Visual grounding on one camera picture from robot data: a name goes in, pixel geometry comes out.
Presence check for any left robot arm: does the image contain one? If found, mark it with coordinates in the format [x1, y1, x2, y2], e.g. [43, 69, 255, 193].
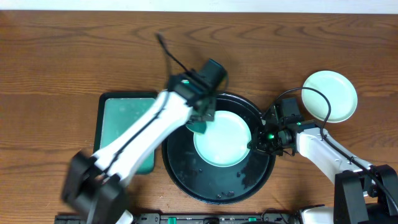
[62, 59, 227, 223]

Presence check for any left black cable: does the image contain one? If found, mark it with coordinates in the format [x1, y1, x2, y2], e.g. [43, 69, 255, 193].
[155, 32, 190, 74]

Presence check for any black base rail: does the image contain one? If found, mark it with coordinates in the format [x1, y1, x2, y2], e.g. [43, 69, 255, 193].
[54, 204, 335, 224]

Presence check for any green scrubbing sponge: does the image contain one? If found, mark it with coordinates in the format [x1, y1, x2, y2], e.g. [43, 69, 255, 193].
[185, 121, 207, 134]

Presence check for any black cable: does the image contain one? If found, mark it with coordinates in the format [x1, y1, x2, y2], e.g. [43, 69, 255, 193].
[155, 32, 190, 74]
[261, 86, 398, 215]

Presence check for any mint green plate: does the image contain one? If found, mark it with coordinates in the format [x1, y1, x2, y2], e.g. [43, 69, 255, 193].
[302, 70, 358, 123]
[193, 111, 251, 167]

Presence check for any right black cable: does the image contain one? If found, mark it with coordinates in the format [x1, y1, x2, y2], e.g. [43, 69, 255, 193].
[261, 86, 398, 215]

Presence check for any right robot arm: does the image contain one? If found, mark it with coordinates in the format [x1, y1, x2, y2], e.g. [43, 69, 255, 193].
[248, 98, 397, 223]

